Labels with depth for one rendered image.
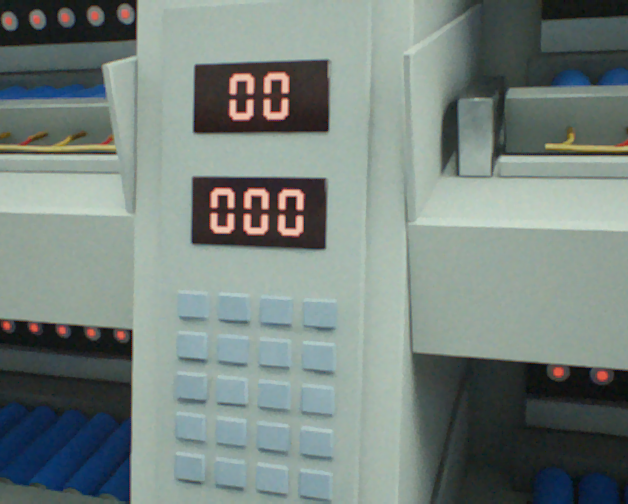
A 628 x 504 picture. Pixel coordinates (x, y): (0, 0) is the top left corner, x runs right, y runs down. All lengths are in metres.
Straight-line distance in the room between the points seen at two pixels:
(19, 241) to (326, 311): 0.12
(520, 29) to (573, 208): 0.21
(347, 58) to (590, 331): 0.11
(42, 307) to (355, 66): 0.15
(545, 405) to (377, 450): 0.18
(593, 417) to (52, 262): 0.27
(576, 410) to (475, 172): 0.17
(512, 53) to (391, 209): 0.22
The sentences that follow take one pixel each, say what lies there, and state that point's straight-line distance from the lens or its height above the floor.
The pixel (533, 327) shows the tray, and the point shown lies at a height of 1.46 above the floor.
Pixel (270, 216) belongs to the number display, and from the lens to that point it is 0.24.
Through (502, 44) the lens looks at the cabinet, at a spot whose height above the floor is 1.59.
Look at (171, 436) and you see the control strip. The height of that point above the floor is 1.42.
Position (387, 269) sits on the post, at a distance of 0.24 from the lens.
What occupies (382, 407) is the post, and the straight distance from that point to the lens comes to 0.24.
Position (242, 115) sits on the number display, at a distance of 0.25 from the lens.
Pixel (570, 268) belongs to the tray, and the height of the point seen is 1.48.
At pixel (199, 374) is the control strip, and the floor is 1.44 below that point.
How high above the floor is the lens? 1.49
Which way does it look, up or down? 3 degrees down
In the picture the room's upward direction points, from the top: 2 degrees clockwise
